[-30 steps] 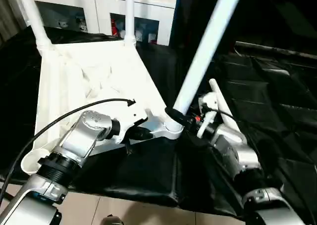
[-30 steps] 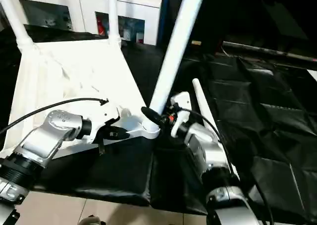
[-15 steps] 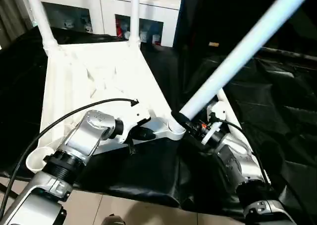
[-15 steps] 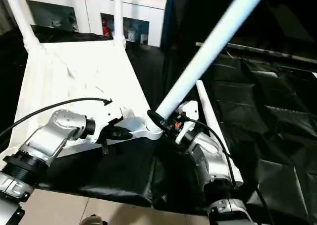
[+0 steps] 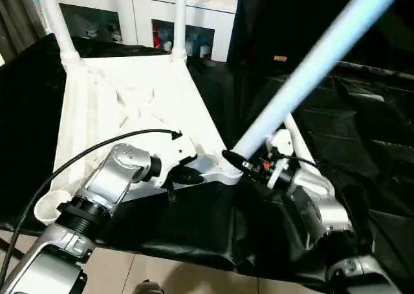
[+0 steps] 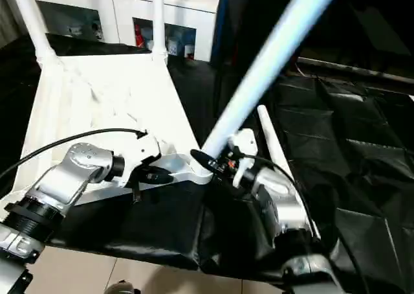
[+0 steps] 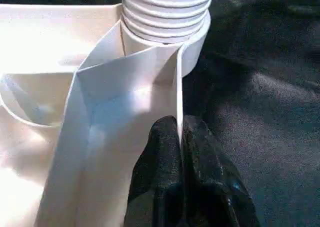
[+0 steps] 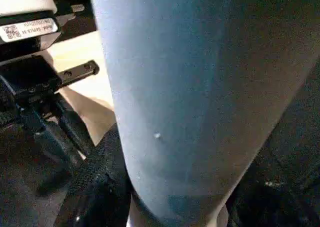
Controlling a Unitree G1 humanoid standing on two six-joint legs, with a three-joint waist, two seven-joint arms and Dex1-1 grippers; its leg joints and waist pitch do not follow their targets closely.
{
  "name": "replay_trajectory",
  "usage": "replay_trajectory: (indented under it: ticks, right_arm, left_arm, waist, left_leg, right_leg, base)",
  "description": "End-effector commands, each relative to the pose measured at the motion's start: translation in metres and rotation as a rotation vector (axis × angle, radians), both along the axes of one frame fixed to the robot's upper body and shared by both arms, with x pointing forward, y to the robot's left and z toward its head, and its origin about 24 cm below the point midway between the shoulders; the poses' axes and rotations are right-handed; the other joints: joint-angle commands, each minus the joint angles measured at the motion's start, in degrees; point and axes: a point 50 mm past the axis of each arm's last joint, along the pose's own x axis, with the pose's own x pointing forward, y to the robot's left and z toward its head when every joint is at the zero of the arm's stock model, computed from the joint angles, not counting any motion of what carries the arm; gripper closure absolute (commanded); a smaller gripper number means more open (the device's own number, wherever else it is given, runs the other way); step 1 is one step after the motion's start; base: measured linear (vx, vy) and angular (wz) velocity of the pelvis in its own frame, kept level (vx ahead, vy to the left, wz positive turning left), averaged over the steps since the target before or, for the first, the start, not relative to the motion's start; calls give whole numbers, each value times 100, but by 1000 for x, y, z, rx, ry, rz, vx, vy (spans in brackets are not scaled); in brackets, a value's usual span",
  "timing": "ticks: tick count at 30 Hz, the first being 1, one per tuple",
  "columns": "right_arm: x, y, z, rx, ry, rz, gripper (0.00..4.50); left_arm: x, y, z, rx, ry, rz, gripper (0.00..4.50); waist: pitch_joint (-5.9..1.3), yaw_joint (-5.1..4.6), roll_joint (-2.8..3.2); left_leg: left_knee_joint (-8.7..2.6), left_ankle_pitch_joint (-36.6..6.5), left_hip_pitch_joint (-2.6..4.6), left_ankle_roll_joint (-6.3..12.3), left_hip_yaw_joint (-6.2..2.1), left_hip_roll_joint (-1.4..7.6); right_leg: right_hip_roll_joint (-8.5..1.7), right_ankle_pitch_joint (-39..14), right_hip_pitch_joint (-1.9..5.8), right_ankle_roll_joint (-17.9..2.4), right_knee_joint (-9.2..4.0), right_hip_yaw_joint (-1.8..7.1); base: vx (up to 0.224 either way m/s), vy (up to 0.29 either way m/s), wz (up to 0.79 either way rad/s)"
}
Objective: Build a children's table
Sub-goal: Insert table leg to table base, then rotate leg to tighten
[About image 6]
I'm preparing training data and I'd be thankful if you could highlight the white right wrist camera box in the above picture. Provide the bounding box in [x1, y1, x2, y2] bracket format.
[228, 128, 261, 189]

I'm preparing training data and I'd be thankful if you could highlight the white plastic table leg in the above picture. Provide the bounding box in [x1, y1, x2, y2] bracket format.
[202, 0, 345, 159]
[257, 105, 322, 240]
[8, 0, 63, 69]
[151, 0, 169, 63]

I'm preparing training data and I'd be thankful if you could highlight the dark metal rod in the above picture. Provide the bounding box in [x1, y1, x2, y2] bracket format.
[296, 56, 414, 85]

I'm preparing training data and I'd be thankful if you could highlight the dark grey curtain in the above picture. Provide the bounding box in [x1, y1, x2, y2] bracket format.
[0, 0, 21, 45]

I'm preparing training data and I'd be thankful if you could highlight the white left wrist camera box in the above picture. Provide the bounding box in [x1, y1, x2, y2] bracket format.
[111, 133, 164, 190]

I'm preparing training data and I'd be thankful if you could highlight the black work mat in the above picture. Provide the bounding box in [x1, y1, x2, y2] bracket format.
[0, 34, 414, 293]

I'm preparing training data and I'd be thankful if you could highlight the white plastic table top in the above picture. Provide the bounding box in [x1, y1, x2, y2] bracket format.
[12, 51, 219, 209]

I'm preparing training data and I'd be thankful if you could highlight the white glass-door cabinet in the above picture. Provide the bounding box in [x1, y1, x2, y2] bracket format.
[23, 0, 224, 63]

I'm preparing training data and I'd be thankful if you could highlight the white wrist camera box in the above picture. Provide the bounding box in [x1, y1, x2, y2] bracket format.
[111, 133, 164, 190]
[228, 128, 261, 189]

